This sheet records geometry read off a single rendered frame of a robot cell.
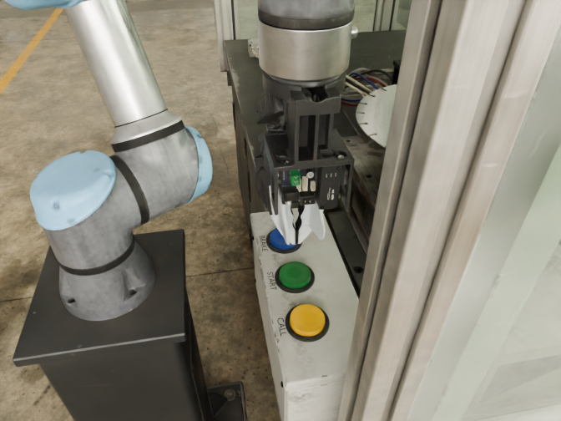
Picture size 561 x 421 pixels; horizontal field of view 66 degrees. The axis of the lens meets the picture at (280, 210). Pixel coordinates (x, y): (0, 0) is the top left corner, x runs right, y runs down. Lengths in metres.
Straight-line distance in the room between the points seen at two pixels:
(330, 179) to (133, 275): 0.43
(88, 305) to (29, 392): 0.97
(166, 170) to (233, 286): 1.12
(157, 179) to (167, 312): 0.22
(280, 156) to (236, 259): 1.48
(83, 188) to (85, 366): 0.31
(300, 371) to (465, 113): 0.34
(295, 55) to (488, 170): 0.18
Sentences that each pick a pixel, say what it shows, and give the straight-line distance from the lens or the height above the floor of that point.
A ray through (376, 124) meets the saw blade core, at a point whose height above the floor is 0.95.
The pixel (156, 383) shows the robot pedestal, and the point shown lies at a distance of 0.85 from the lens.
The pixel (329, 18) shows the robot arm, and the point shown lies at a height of 1.22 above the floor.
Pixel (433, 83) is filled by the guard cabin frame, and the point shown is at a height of 1.24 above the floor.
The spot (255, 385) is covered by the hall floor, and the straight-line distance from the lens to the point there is 1.50.
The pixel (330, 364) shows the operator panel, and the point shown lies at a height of 0.90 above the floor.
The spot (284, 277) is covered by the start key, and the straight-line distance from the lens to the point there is 0.55.
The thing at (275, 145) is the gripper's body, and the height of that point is 1.11.
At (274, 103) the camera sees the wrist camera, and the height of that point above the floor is 1.14.
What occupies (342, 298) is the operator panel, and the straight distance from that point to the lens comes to 0.54.
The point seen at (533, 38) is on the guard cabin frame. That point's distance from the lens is 0.21.
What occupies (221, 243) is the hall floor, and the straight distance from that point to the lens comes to 1.93.
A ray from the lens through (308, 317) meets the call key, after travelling 0.51.
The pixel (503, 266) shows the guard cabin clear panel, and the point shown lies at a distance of 0.33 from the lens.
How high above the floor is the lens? 1.31
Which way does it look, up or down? 39 degrees down
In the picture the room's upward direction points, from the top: straight up
